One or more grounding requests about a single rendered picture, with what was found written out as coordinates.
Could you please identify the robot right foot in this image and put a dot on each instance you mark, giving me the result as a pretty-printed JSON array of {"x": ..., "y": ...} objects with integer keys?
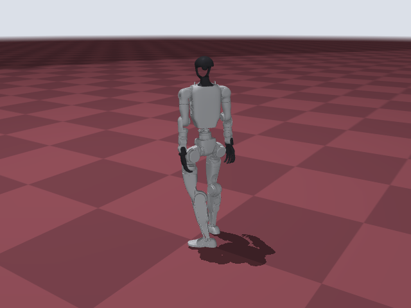
[{"x": 214, "y": 230}]

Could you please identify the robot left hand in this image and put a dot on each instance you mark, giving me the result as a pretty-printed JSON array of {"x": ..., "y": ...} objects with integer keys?
[{"x": 183, "y": 159}]

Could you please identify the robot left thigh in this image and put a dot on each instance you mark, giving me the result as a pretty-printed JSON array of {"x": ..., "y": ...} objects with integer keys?
[{"x": 190, "y": 179}]

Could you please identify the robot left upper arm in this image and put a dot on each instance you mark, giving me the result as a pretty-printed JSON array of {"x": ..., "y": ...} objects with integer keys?
[{"x": 184, "y": 95}]

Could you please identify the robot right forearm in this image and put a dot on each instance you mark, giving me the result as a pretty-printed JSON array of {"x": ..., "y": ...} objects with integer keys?
[{"x": 227, "y": 128}]

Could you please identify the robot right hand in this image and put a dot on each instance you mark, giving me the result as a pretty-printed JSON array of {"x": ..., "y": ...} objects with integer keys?
[{"x": 230, "y": 152}]

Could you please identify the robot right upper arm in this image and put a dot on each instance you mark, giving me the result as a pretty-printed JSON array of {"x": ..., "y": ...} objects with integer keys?
[{"x": 226, "y": 103}]

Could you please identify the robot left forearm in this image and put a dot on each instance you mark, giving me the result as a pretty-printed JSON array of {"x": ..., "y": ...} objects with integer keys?
[{"x": 183, "y": 135}]

